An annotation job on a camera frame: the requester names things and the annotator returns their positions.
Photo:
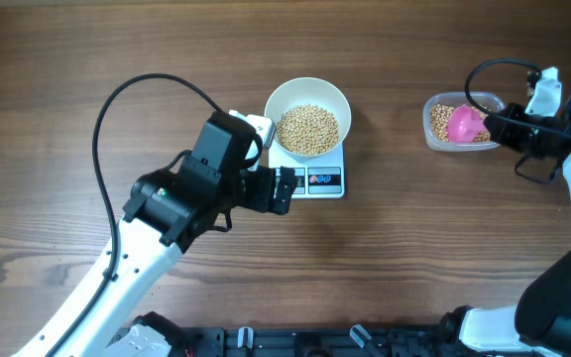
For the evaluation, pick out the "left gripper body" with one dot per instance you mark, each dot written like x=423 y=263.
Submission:
x=257 y=188

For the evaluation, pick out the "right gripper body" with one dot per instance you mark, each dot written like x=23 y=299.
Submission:
x=523 y=138

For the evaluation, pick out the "pink measuring scoop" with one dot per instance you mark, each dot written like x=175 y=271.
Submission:
x=465 y=125

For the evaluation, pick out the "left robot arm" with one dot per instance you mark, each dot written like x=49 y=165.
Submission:
x=165 y=213

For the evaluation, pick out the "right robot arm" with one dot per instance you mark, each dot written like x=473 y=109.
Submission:
x=540 y=323

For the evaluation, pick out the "white digital kitchen scale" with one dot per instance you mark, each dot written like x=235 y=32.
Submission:
x=316 y=177

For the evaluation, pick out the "soybeans in bowl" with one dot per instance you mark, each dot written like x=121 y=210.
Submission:
x=308 y=130

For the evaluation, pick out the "white bowl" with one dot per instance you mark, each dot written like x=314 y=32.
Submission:
x=314 y=91

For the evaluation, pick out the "clear plastic container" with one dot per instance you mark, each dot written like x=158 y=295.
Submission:
x=450 y=99

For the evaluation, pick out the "yellow soybeans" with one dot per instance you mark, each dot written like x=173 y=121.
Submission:
x=439 y=117

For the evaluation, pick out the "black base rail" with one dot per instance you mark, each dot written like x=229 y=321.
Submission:
x=146 y=339

